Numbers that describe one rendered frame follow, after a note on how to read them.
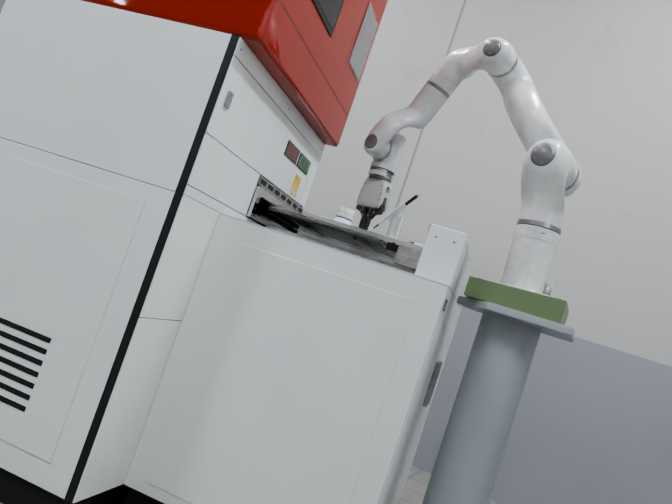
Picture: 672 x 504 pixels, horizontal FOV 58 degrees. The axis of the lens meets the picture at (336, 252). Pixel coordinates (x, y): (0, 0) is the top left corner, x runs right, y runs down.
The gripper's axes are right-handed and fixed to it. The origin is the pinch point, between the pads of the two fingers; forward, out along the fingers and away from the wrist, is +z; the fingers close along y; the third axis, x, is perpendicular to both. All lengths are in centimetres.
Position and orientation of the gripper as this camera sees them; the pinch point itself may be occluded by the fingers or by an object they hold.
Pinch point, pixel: (364, 223)
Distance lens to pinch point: 201.9
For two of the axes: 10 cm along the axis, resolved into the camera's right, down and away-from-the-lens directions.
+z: -3.2, 9.4, -0.7
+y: -7.3, -2.0, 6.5
